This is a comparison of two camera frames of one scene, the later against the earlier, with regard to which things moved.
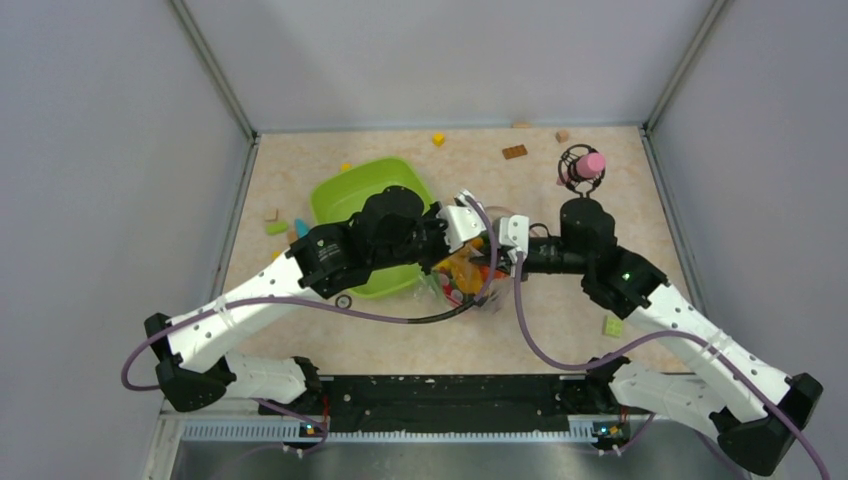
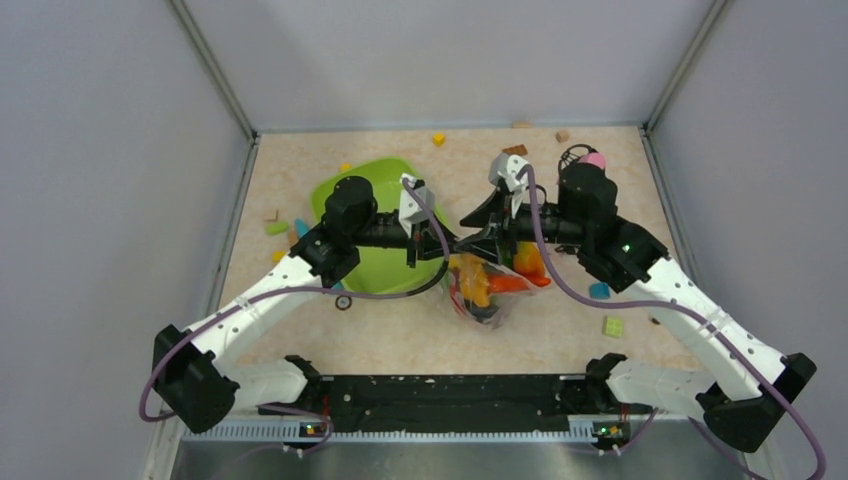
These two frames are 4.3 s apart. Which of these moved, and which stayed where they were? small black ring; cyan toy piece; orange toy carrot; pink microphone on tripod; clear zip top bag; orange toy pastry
Moved: clear zip top bag; orange toy carrot
Stayed: small black ring; cyan toy piece; orange toy pastry; pink microphone on tripod
